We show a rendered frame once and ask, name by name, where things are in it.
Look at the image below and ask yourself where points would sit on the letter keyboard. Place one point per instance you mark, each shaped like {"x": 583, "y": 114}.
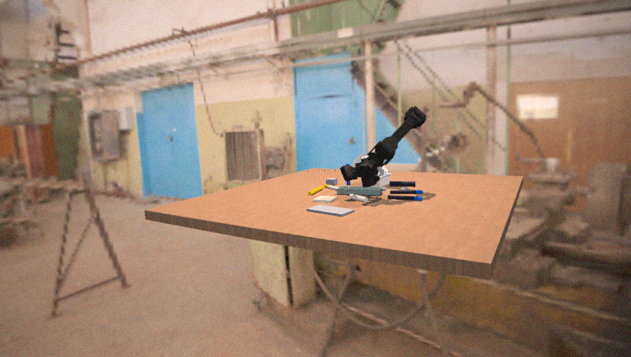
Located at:
{"x": 360, "y": 191}

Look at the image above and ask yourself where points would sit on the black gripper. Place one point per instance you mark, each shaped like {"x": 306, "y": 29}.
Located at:
{"x": 350, "y": 173}

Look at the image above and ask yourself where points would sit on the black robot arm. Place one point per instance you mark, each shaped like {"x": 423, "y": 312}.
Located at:
{"x": 385, "y": 149}

